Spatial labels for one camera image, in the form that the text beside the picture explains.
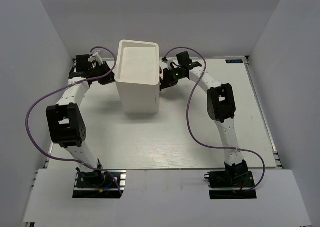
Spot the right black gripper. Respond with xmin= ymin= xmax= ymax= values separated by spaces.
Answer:
xmin=159 ymin=67 xmax=184 ymax=90

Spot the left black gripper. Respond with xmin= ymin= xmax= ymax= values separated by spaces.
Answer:
xmin=89 ymin=61 xmax=121 ymax=85

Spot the white drawer cabinet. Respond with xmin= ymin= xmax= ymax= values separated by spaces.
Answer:
xmin=115 ymin=39 xmax=161 ymax=114

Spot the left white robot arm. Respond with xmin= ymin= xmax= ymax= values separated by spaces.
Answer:
xmin=46 ymin=50 xmax=115 ymax=187

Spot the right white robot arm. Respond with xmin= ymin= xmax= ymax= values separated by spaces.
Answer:
xmin=160 ymin=51 xmax=248 ymax=187

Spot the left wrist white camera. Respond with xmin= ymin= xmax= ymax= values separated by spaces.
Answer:
xmin=88 ymin=50 xmax=103 ymax=65

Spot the wrist white camera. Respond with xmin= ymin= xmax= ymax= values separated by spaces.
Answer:
xmin=88 ymin=50 xmax=103 ymax=65
xmin=161 ymin=57 xmax=174 ymax=69

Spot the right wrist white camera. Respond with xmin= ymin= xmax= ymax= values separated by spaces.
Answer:
xmin=161 ymin=57 xmax=174 ymax=69

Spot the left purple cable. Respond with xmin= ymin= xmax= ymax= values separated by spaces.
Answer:
xmin=26 ymin=46 xmax=118 ymax=174

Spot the purple cable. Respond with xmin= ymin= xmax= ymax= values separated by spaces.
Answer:
xmin=162 ymin=46 xmax=266 ymax=193
xmin=26 ymin=46 xmax=118 ymax=174

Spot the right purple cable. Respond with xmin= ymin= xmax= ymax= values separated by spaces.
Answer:
xmin=162 ymin=46 xmax=266 ymax=193

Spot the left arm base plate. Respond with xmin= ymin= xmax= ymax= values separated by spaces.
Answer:
xmin=72 ymin=167 xmax=126 ymax=199

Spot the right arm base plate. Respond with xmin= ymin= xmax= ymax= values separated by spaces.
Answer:
xmin=203 ymin=171 xmax=257 ymax=200

